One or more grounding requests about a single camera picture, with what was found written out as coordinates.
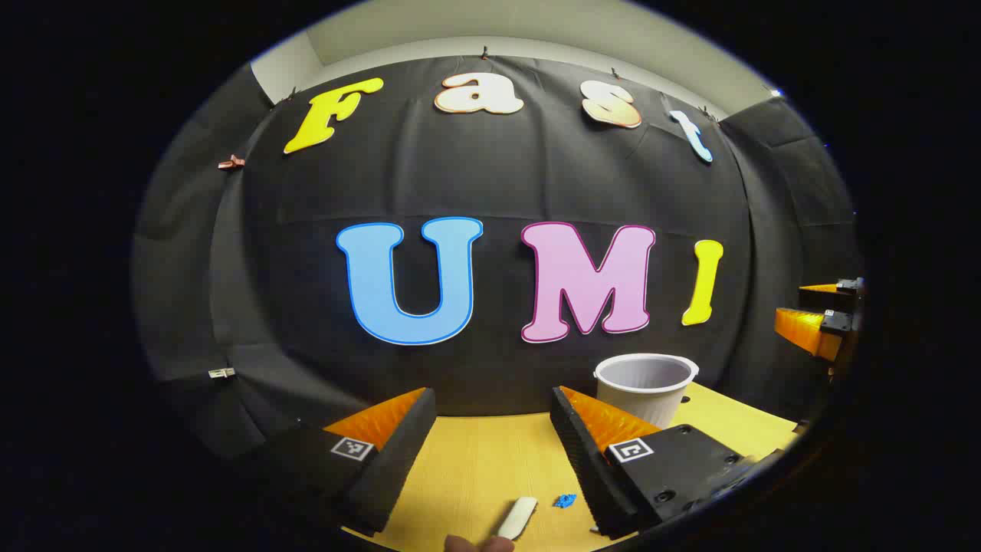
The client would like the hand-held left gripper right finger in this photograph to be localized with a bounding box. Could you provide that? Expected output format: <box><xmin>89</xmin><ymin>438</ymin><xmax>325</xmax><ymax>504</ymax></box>
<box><xmin>550</xmin><ymin>386</ymin><xmax>786</xmax><ymax>539</ymax></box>

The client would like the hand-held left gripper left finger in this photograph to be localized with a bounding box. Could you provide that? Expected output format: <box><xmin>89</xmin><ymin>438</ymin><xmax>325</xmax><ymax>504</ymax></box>
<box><xmin>236</xmin><ymin>387</ymin><xmax>438</xmax><ymax>536</ymax></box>

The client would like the white ribbed garbage bin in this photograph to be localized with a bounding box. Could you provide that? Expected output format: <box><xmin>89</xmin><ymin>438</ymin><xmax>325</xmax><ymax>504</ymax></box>
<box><xmin>594</xmin><ymin>353</ymin><xmax>700</xmax><ymax>430</ymax></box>

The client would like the small grey broom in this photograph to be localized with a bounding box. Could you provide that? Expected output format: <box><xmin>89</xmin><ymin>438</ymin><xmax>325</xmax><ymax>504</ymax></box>
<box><xmin>497</xmin><ymin>496</ymin><xmax>539</xmax><ymax>541</ymax></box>

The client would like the wooden desktop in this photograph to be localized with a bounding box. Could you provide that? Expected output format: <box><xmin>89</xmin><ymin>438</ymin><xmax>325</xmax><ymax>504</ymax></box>
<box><xmin>341</xmin><ymin>382</ymin><xmax>802</xmax><ymax>552</ymax></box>

